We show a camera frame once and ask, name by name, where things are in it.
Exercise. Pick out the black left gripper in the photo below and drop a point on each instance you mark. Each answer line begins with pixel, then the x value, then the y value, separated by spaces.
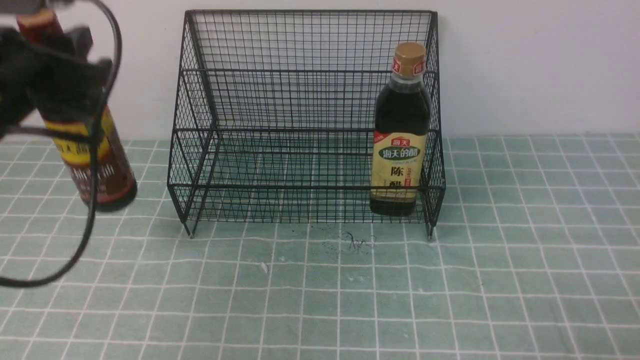
pixel 54 78

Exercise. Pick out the vinegar bottle with yellow label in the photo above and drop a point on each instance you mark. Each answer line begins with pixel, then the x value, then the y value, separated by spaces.
pixel 401 121

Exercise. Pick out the green checkered tablecloth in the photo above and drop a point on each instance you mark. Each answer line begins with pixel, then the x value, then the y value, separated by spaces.
pixel 535 257

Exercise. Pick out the black wire mesh shelf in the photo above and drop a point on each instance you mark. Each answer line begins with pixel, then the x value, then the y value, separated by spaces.
pixel 274 115

